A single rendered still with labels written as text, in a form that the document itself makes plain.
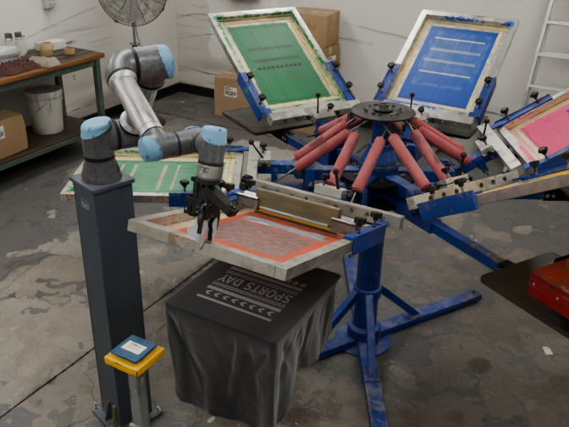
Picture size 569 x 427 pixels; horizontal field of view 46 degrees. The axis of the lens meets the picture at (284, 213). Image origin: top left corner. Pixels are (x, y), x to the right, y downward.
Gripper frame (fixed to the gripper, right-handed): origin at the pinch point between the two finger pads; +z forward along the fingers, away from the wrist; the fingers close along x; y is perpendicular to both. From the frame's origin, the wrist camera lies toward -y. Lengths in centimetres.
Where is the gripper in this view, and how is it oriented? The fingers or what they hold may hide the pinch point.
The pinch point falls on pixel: (206, 244)
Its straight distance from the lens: 204.2
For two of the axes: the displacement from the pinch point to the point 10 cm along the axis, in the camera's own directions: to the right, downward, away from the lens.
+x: -4.7, 1.2, -8.7
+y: -8.7, -2.4, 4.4
